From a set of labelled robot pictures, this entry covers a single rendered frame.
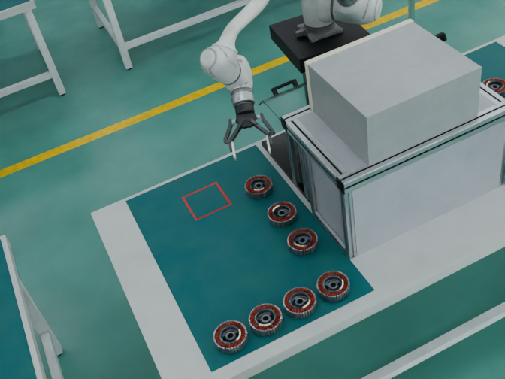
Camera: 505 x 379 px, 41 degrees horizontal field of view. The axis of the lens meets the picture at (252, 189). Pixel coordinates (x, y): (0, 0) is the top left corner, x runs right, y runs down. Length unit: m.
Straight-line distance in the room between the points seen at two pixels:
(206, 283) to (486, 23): 3.27
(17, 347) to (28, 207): 1.84
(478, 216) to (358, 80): 0.70
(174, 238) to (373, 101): 0.96
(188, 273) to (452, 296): 1.34
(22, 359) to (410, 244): 1.40
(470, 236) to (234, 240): 0.85
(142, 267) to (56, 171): 1.96
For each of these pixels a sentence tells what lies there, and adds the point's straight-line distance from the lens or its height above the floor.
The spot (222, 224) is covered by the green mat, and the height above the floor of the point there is 0.75.
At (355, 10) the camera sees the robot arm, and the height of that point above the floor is 1.02.
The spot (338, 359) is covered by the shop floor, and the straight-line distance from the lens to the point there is 3.07.
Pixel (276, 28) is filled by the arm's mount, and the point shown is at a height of 0.83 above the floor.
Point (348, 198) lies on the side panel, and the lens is 2.22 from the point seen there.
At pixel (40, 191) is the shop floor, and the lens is 4.33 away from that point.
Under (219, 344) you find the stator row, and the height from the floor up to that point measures 0.79.
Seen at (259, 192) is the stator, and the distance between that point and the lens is 2.66.
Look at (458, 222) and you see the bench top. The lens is 2.55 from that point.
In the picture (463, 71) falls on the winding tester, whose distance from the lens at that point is 2.27.
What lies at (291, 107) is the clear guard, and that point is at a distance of 2.59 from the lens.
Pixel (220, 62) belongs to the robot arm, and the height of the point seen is 1.28.
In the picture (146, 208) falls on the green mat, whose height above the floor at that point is 0.75.
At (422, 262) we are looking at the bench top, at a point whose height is 0.75.
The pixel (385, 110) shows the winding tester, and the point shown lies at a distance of 2.11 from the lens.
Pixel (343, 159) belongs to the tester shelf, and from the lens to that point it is 2.25.
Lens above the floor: 2.59
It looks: 42 degrees down
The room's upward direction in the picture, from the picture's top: 12 degrees counter-clockwise
